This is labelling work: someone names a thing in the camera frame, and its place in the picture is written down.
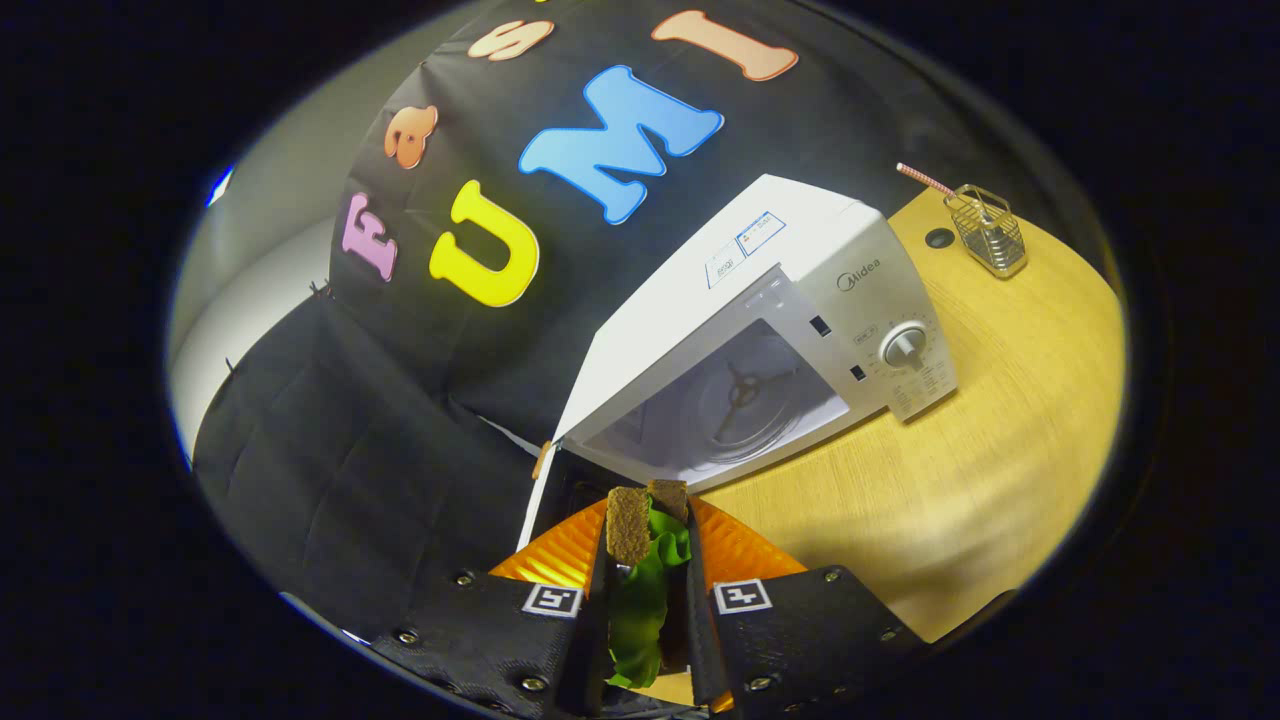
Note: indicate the white microwave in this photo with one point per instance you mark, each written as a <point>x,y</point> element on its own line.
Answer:
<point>720,290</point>

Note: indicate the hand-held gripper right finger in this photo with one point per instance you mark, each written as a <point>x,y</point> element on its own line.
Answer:
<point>700,640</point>

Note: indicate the brown bread slice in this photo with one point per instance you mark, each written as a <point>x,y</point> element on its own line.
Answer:
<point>541,460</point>

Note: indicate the toy sandwich with lettuce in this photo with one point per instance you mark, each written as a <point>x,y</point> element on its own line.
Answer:
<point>645,590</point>

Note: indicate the pink striped straw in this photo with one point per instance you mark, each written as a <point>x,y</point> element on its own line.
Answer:
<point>925,180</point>

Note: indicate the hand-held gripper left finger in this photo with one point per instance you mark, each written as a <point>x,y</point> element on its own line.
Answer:
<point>595,650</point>

